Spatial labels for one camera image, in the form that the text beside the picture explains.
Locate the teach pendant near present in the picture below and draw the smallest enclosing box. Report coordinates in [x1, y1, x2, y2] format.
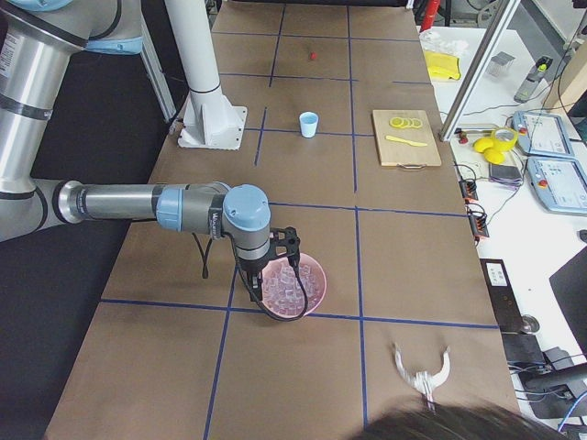
[526, 156, 586, 215]

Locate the wooden cutting board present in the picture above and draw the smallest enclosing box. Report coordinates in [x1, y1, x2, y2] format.
[371, 109, 442, 169]

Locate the yellow cloth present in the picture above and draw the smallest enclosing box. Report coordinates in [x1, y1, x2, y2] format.
[424, 50, 461, 81]

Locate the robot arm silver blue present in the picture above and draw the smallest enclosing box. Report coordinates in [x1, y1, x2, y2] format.
[1, 1, 275, 301]

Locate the yellow lemon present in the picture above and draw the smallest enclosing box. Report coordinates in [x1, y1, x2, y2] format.
[473, 137, 493, 153]
[483, 148, 505, 165]

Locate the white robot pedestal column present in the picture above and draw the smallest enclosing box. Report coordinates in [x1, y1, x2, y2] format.
[165, 0, 248, 150]

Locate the teach pendant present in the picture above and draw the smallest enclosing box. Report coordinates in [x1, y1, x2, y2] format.
[512, 111, 574, 159]
[526, 156, 586, 215]

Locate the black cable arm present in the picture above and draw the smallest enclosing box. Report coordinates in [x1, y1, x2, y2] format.
[191, 231, 309, 320]

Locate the light blue plastic cup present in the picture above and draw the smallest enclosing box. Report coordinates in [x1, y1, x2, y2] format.
[299, 111, 319, 138]

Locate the pile of clear ice cubes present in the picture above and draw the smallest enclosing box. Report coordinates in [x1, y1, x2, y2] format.
[261, 263, 322, 312]

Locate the yellow tape roll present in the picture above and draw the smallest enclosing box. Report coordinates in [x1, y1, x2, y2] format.
[491, 127, 518, 152]

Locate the aluminium frame post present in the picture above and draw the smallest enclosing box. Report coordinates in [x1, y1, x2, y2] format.
[438, 0, 521, 142]

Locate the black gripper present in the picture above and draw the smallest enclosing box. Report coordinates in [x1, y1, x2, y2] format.
[238, 257, 270, 303]

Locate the purple wallet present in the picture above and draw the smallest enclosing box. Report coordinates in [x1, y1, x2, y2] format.
[489, 163, 523, 187]

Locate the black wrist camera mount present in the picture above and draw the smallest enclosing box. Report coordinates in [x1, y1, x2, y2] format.
[269, 226, 301, 270]

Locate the teach pendant far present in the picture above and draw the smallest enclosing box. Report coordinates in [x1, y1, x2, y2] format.
[512, 111, 574, 159]

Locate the pink bowl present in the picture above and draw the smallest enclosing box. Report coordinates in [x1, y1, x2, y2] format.
[259, 252, 328, 321]

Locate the person head dark hair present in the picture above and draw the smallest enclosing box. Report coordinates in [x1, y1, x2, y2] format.
[352, 404, 566, 440]

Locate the yellow plastic knife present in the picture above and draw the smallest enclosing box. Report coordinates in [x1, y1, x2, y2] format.
[385, 135, 428, 148]

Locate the clear plastic bag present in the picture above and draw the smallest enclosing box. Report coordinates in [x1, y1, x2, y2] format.
[419, 29, 469, 57]

